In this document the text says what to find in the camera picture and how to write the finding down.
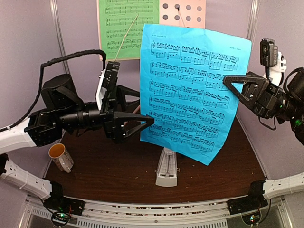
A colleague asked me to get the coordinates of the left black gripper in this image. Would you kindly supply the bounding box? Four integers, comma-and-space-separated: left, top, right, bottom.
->
57, 84, 155, 144

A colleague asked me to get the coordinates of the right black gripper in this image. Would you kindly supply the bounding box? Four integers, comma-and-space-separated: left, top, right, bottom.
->
222, 70, 300, 121

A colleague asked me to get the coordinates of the blue sheet music paper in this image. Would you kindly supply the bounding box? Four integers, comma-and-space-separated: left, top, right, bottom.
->
140, 24, 252, 165

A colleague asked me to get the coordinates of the green sheet music paper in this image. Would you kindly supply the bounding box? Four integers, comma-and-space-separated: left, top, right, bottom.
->
96, 0, 159, 61

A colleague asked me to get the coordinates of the pink folding music stand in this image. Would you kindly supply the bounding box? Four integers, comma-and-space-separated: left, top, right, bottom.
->
96, 0, 206, 167

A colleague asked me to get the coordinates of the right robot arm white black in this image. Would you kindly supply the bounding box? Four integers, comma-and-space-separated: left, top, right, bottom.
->
223, 67, 304, 210

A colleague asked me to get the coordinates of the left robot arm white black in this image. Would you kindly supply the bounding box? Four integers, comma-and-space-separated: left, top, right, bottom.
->
0, 71, 154, 211

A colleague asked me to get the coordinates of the white patterned mug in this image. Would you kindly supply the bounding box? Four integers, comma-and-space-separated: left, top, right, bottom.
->
48, 143, 74, 173

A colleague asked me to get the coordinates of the white metronome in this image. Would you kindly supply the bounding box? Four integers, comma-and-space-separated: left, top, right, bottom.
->
155, 148, 178, 188

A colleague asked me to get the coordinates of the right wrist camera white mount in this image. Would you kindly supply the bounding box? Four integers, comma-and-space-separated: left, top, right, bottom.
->
260, 38, 287, 86

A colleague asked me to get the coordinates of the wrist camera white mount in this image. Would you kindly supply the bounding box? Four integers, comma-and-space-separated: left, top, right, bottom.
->
95, 61, 120, 111
260, 38, 287, 86

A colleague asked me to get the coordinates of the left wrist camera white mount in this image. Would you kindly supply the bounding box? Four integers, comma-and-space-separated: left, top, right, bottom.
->
95, 61, 120, 111

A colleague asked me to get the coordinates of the right aluminium corner post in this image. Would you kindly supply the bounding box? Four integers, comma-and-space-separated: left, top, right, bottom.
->
246, 0, 259, 41

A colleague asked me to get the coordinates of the aluminium corner post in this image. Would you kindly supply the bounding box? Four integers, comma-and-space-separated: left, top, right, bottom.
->
49, 0, 71, 74
246, 0, 259, 41

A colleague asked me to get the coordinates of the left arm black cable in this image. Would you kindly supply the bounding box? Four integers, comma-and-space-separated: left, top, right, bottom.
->
0, 49, 107, 131

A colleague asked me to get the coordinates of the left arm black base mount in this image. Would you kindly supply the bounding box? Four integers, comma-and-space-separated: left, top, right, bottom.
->
43, 181, 85, 216

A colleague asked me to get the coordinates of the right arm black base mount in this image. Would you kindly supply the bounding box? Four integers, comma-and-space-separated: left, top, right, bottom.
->
227, 180, 268, 215

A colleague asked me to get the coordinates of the left aluminium corner post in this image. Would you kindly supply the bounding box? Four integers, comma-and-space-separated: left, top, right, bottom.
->
49, 0, 71, 74

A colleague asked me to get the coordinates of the front aluminium rail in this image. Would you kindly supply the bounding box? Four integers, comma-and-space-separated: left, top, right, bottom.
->
17, 195, 295, 228

